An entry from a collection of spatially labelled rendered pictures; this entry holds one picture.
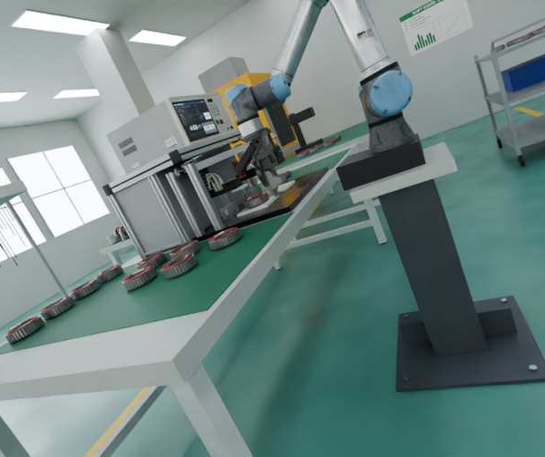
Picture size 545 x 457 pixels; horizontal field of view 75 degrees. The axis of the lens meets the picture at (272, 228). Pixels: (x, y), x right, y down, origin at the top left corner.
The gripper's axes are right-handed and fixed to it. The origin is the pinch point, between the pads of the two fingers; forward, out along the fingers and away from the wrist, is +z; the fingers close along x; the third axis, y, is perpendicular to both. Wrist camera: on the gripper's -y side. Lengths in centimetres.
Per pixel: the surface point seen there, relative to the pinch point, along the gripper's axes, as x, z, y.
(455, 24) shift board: 560, -61, 123
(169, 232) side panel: 7, 1, -55
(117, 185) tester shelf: 6, -25, -67
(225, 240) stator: -12.5, 7.2, -17.1
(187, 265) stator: -26.9, 7.3, -23.3
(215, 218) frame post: 7.4, 2.1, -30.8
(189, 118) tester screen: 27, -38, -35
